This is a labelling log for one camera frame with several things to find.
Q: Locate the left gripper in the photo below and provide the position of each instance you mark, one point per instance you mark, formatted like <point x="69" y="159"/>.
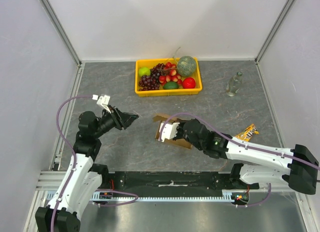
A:
<point x="123" y="120"/>

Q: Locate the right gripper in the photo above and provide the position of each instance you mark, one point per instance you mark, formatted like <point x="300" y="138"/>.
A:
<point x="181" y="131"/>

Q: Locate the brown cardboard box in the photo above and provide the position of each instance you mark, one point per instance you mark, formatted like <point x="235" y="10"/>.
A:
<point x="180" y="142"/>

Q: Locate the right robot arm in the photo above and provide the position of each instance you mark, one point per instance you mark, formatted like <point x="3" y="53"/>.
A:
<point x="295" y="166"/>

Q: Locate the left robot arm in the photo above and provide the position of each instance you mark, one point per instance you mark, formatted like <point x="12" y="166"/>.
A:
<point x="83" y="176"/>

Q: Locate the yellow candy bag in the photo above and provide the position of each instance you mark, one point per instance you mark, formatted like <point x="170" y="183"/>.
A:
<point x="247" y="134"/>

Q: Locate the dark purple grape bunch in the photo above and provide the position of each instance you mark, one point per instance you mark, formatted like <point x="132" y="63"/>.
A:
<point x="148" y="83"/>

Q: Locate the green apple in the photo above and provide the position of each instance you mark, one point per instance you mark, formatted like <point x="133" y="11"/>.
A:
<point x="144" y="71"/>

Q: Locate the green avocado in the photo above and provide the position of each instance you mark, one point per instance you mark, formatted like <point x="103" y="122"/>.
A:
<point x="171" y="85"/>

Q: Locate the clear glass bottle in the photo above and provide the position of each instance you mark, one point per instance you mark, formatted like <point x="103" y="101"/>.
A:
<point x="234" y="84"/>

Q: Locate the yellow plastic tray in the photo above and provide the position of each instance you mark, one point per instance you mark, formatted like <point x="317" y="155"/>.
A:
<point x="150" y="63"/>

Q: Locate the red cherry bunch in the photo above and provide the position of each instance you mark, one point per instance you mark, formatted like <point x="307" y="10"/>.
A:
<point x="169" y="73"/>

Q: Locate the red tomato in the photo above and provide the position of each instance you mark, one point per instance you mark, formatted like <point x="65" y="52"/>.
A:
<point x="189" y="83"/>

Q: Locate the green netted melon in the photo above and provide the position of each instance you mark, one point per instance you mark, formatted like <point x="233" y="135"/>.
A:
<point x="186" y="66"/>

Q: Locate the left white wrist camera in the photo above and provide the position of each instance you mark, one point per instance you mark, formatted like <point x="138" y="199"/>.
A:
<point x="102" y="101"/>

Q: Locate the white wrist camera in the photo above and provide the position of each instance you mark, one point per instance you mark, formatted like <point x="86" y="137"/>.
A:
<point x="167" y="131"/>
<point x="102" y="101"/>

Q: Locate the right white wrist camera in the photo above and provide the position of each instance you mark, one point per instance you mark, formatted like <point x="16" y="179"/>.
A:
<point x="167" y="131"/>

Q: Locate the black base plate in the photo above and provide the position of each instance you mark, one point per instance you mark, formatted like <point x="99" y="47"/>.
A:
<point x="155" y="179"/>

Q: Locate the grey slotted cable duct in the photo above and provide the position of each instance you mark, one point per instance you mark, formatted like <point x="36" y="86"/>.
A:
<point x="100" y="197"/>

